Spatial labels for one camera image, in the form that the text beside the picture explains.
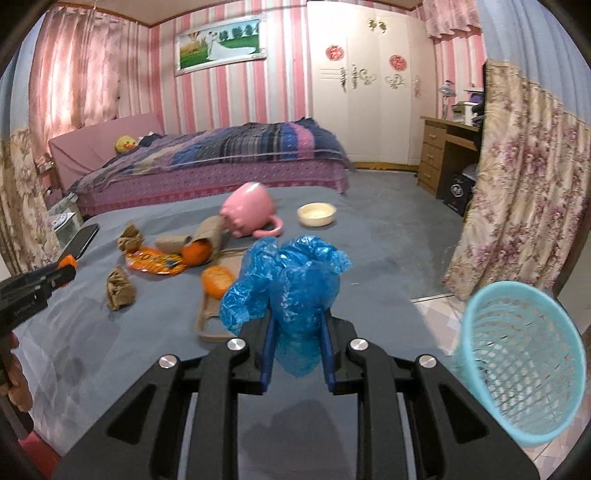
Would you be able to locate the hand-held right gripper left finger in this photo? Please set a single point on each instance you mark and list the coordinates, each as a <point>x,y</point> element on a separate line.
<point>268,355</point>

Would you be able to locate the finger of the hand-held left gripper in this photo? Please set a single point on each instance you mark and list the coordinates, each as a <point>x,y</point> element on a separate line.
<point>57,277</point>

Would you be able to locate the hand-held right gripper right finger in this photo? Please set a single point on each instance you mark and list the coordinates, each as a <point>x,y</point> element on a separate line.
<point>328,360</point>

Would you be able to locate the brown paper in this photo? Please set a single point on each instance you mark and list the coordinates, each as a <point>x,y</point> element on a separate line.
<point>119,288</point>
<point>171,242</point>
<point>130,237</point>

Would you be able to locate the blue plastic bag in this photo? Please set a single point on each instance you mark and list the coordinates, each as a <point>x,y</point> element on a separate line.
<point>286,286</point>

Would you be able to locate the orange fruit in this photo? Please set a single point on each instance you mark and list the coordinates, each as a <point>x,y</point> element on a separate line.
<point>217,280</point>
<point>196,254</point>

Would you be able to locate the orange snack wrapper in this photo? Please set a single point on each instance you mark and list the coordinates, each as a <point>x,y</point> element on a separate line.
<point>152,264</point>

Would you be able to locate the brown paper bag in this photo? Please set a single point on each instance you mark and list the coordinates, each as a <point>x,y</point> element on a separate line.
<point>207,230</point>

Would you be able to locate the cream bowl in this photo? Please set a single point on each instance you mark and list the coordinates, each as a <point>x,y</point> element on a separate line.
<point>316,215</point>

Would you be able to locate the teal mesh waste basket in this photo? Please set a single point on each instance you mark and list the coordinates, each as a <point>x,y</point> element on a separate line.
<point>521,360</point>

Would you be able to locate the person's left hand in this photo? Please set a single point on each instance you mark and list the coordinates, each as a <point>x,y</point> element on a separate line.
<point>18,387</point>

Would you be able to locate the black smartphone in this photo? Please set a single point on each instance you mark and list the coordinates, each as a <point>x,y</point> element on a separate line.
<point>83,241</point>

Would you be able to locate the small bedside table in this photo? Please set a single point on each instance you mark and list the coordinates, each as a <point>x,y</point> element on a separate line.
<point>64,217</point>

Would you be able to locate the beige tray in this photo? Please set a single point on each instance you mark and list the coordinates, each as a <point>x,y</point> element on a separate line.
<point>210,323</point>

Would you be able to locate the floral curtain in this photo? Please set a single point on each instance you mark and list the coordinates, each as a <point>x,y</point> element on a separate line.
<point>23,203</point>
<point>521,184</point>

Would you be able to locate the grey tablecloth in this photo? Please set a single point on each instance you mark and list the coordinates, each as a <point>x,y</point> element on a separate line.
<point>138,369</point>

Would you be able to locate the bed with pink headboard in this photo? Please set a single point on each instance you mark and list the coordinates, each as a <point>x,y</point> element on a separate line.
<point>92,147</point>

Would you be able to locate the yellow plush toy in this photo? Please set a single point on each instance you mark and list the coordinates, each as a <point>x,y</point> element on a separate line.
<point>124,143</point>

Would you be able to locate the pink mug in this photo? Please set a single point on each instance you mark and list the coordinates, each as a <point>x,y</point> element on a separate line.
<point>247,205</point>

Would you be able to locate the pink curtain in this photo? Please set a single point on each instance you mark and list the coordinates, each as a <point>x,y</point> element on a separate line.
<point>78,74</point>

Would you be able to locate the black box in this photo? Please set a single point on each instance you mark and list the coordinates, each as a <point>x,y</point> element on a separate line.
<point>457,194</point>

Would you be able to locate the striped patchwork quilt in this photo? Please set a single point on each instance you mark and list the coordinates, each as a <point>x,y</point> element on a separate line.
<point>240,145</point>

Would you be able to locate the wooden desk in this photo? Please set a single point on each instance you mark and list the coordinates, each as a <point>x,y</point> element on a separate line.
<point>434,152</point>

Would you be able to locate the white wardrobe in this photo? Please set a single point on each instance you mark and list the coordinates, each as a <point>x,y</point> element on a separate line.
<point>364,106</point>

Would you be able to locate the white box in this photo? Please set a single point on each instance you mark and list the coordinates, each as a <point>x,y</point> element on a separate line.
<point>464,113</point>

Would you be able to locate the red round paper cutout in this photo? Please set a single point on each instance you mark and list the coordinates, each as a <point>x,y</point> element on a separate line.
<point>333,52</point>
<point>396,62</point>

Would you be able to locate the pink curtain valance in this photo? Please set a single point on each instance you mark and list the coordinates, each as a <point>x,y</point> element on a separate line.
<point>448,18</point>

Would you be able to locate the framed wall picture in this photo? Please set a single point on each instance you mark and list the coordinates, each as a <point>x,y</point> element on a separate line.
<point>217,44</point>

